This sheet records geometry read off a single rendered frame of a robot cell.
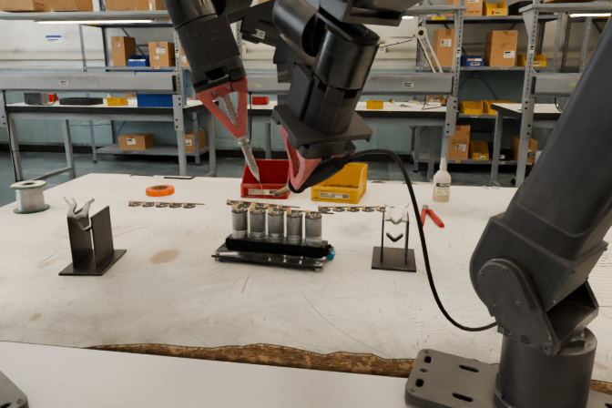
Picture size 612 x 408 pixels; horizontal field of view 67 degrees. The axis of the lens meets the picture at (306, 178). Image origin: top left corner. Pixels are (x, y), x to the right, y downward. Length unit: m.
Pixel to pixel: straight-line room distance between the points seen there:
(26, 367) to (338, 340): 0.29
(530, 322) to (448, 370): 0.11
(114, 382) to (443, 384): 0.28
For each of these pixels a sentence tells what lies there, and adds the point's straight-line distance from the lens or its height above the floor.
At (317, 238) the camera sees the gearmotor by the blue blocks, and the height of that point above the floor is 0.78.
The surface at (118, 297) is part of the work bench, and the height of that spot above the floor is 0.75.
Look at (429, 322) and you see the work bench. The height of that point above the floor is 0.75.
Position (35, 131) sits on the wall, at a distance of 6.46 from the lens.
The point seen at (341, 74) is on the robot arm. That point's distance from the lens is 0.46.
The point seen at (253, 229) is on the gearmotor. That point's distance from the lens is 0.68.
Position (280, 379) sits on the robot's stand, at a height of 0.75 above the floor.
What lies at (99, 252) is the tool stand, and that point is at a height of 0.77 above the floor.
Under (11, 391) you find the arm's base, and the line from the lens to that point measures 0.48.
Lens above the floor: 1.02
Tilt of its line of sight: 14 degrees down
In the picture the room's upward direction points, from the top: straight up
